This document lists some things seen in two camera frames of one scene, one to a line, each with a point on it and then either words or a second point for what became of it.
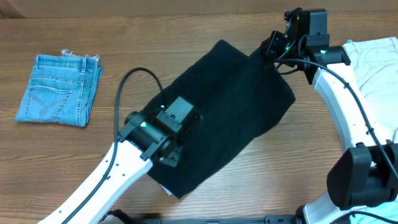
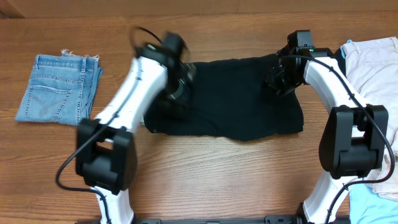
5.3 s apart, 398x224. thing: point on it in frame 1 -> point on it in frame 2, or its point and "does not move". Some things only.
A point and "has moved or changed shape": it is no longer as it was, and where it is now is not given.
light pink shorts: [375, 63] does not move
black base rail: [120, 218] does not move
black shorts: [239, 96] has moved or changed shape
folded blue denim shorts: [61, 89] does not move
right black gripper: [275, 43] -> [277, 82]
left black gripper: [174, 158] -> [181, 97]
